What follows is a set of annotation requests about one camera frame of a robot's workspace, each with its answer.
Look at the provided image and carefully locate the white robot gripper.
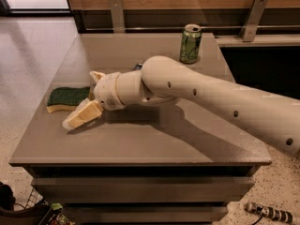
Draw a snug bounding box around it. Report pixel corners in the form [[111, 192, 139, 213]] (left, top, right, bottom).
[[62, 70, 125, 130]]

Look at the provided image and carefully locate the green and yellow sponge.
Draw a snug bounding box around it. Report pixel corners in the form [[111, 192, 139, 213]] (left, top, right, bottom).
[[47, 86, 90, 113]]

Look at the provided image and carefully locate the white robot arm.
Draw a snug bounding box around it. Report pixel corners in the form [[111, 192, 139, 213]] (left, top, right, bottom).
[[63, 56, 300, 158]]

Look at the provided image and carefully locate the dark blue snack wrapper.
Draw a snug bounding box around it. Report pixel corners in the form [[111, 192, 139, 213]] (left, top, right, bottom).
[[132, 63, 143, 71]]

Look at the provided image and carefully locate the grey drawer cabinet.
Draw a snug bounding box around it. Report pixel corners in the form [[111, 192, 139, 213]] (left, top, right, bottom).
[[8, 32, 272, 225]]

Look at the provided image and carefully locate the green soda can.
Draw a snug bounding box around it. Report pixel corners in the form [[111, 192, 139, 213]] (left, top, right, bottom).
[[180, 23, 202, 64]]

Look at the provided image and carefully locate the black white striped tool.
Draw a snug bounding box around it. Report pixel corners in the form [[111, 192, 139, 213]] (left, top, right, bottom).
[[244, 202, 300, 225]]

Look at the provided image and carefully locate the left metal bracket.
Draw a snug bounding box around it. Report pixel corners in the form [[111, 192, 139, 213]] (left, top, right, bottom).
[[109, 0, 126, 33]]

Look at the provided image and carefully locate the metal bracket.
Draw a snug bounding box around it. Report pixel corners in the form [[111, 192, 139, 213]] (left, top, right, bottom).
[[240, 0, 268, 42], [109, 0, 126, 33]]

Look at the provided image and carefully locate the metal rail on wall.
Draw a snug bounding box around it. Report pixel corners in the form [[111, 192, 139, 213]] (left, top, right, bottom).
[[84, 25, 300, 33]]

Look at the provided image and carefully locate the right metal bracket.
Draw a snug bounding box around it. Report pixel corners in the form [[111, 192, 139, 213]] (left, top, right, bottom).
[[240, 0, 268, 42]]

